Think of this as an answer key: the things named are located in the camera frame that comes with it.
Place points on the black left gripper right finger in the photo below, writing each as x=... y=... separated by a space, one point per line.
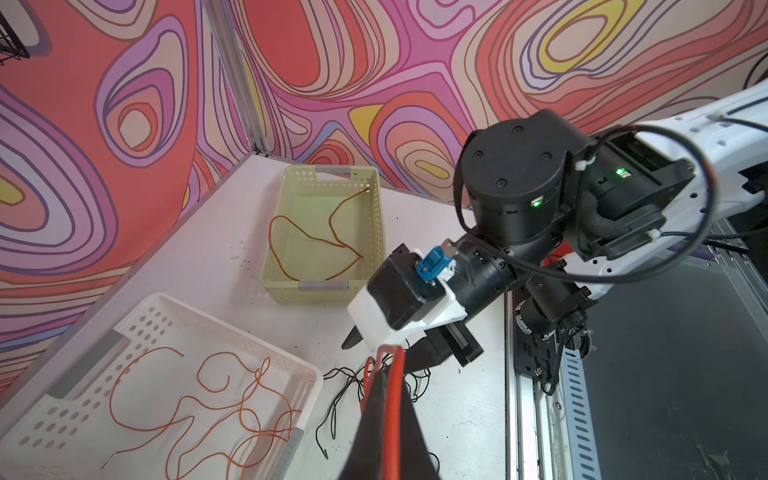
x=415 y=461

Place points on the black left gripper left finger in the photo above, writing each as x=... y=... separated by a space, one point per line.
x=366 y=457

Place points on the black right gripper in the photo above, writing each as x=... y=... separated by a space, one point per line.
x=480 y=278

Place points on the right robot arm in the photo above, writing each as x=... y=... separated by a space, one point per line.
x=561 y=217

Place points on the large green perforated basket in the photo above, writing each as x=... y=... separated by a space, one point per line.
x=326 y=237

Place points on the white perforated basket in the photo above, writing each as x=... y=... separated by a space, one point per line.
x=170 y=392

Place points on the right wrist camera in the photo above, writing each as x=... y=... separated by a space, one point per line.
x=409 y=293

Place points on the black wire basket back wall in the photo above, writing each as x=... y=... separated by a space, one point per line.
x=11 y=46

